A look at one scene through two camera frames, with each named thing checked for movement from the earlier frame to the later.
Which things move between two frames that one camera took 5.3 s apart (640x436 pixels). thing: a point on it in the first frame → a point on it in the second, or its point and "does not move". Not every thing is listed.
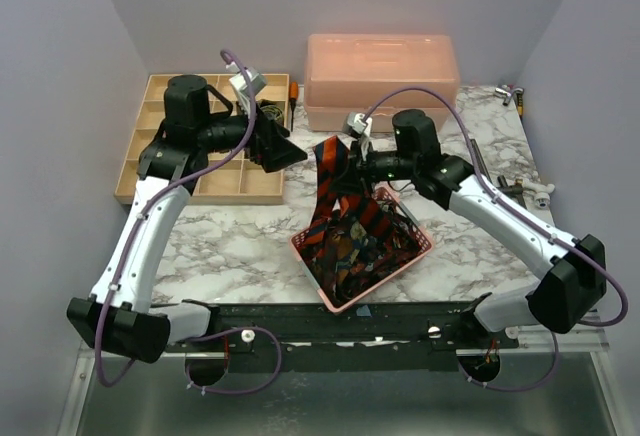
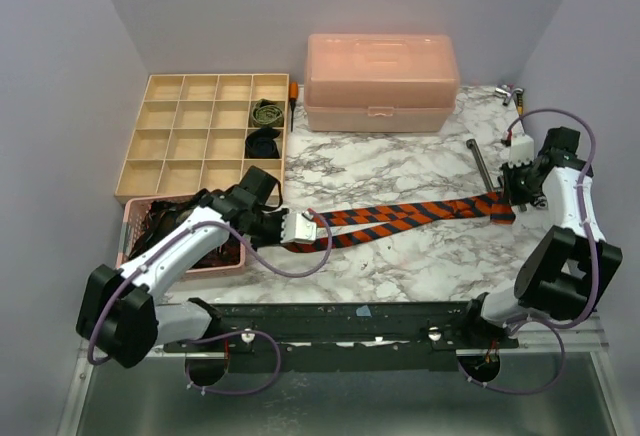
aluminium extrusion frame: x=554 y=382 does not move
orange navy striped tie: x=339 y=184 → x=341 y=227
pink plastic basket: x=355 y=251 → x=146 y=223
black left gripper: x=280 y=154 → x=276 y=239
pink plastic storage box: x=348 y=73 does not move
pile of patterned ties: x=351 y=247 → x=158 y=214
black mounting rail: x=280 y=338 does not move
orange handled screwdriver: x=293 y=98 does not move
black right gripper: x=360 y=163 → x=511 y=191
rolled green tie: x=271 y=109 does not move
